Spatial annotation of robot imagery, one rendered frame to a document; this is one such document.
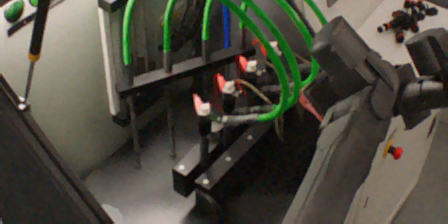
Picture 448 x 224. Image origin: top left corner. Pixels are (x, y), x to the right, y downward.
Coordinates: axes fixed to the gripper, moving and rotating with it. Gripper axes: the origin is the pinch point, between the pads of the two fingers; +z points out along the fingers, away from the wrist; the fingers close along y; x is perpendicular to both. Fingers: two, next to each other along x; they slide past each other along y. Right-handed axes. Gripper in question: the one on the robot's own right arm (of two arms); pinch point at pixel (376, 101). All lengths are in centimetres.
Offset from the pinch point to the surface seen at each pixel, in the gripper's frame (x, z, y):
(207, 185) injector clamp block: 22.2, 33.8, -4.6
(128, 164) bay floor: 26, 63, 3
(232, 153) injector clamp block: 12.5, 36.5, -2.0
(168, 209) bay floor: 26, 51, -9
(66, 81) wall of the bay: 36, 44, 27
